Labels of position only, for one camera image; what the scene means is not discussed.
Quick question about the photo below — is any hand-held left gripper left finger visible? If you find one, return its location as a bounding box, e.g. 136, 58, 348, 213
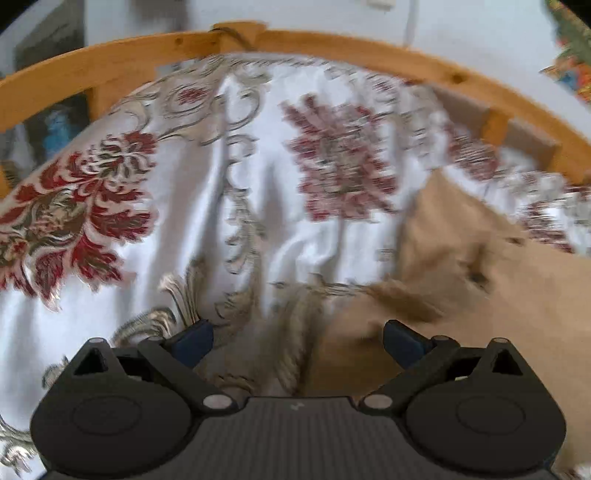
69, 319, 238, 413

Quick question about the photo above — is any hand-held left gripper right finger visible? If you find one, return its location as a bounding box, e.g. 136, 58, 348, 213
359, 319, 532, 413

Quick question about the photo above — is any tan hooded zip jacket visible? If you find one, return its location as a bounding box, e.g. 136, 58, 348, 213
302, 173, 591, 480

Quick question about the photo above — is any white floral satin blanket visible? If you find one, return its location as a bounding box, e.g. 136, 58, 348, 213
0, 53, 591, 480

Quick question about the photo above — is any white wall pipe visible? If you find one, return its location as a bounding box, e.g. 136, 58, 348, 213
404, 0, 420, 48

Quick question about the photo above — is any dark framed panel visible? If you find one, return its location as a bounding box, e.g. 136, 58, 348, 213
11, 0, 90, 167

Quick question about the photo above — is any black cable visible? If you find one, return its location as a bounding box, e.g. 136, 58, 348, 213
209, 27, 257, 51

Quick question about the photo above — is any wooden bed frame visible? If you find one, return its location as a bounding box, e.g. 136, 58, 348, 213
0, 21, 591, 197

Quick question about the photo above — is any landscape wall poster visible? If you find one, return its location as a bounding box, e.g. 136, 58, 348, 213
539, 0, 591, 106

